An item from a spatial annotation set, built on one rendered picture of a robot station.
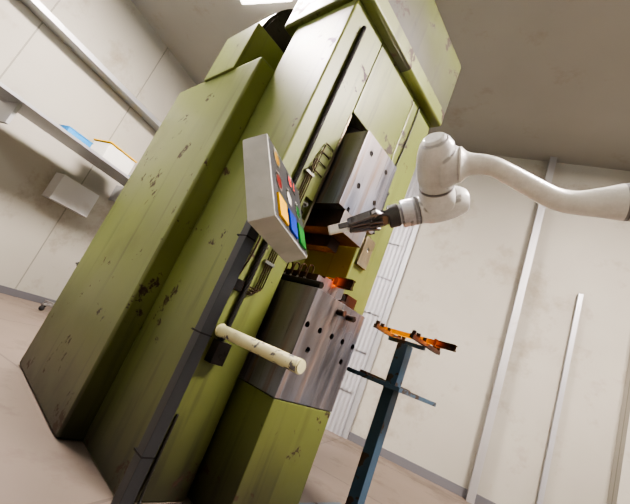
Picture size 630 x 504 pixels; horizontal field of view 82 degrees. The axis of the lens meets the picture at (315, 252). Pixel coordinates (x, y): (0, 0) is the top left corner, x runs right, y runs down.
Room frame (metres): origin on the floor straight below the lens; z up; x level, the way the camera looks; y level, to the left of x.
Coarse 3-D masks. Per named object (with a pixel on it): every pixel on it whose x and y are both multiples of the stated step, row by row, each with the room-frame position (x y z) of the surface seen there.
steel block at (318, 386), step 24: (288, 288) 1.56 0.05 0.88; (312, 288) 1.46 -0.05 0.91; (288, 312) 1.52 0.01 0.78; (312, 312) 1.46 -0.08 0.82; (264, 336) 1.57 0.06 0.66; (288, 336) 1.48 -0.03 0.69; (312, 336) 1.49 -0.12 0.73; (336, 336) 1.60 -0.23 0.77; (264, 360) 1.53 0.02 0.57; (312, 360) 1.53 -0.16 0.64; (336, 360) 1.64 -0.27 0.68; (264, 384) 1.50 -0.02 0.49; (288, 384) 1.47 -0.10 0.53; (312, 384) 1.57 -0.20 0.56; (336, 384) 1.68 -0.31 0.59
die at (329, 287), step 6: (288, 270) 1.64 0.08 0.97; (294, 270) 1.62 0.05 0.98; (300, 276) 1.58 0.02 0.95; (306, 276) 1.56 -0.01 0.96; (312, 276) 1.53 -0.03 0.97; (318, 276) 1.51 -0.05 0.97; (324, 276) 1.55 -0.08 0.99; (324, 282) 1.55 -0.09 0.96; (330, 282) 1.57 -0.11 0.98; (324, 288) 1.56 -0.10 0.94; (330, 288) 1.58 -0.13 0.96; (336, 288) 1.61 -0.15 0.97; (330, 294) 1.59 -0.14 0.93; (336, 294) 1.62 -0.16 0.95; (342, 294) 1.65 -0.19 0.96
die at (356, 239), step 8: (312, 216) 1.64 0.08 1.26; (320, 216) 1.60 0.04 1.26; (328, 216) 1.57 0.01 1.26; (336, 216) 1.53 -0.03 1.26; (344, 216) 1.52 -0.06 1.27; (312, 224) 1.62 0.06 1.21; (320, 224) 1.59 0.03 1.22; (328, 224) 1.55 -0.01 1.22; (304, 232) 1.77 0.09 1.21; (312, 232) 1.71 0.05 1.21; (320, 232) 1.67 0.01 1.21; (328, 232) 1.62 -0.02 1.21; (344, 232) 1.55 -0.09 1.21; (360, 232) 1.62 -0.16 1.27; (344, 240) 1.64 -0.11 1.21; (352, 240) 1.60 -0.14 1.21; (360, 240) 1.64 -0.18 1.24
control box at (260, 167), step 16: (256, 144) 0.97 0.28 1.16; (272, 144) 1.00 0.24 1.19; (256, 160) 0.96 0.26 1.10; (272, 160) 0.97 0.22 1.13; (256, 176) 0.95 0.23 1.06; (272, 176) 0.95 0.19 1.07; (288, 176) 1.14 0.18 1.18; (256, 192) 0.94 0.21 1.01; (272, 192) 0.93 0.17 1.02; (256, 208) 0.94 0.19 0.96; (272, 208) 0.92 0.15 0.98; (256, 224) 0.96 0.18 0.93; (272, 224) 0.96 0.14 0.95; (272, 240) 1.06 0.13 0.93; (288, 240) 1.07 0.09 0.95; (288, 256) 1.20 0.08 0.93; (304, 256) 1.21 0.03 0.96
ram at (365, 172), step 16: (352, 144) 1.52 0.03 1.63; (368, 144) 1.50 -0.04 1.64; (336, 160) 1.57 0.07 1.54; (352, 160) 1.49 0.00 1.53; (368, 160) 1.53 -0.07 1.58; (384, 160) 1.60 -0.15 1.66; (336, 176) 1.53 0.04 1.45; (352, 176) 1.49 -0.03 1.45; (368, 176) 1.56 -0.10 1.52; (384, 176) 1.63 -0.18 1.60; (320, 192) 1.58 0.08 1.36; (336, 192) 1.50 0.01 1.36; (352, 192) 1.51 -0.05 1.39; (368, 192) 1.59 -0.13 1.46; (384, 192) 1.67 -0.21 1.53; (320, 208) 1.62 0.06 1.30; (336, 208) 1.54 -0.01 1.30; (352, 208) 1.54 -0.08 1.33; (368, 208) 1.61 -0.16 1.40
